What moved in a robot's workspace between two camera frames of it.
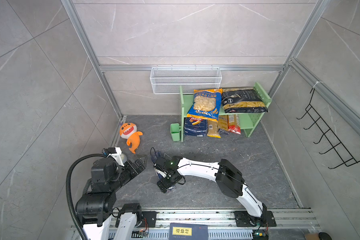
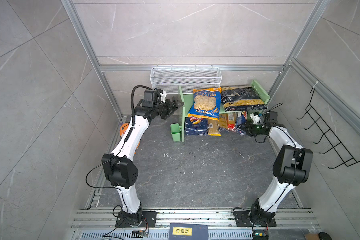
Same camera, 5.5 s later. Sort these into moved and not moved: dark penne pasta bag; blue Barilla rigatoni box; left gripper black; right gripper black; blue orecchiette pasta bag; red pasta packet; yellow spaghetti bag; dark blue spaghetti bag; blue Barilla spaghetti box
Moved: blue Barilla spaghetti box; right gripper black; left gripper black
Not moved: red pasta packet; blue Barilla rigatoni box; yellow spaghetti bag; dark penne pasta bag; dark blue spaghetti bag; blue orecchiette pasta bag
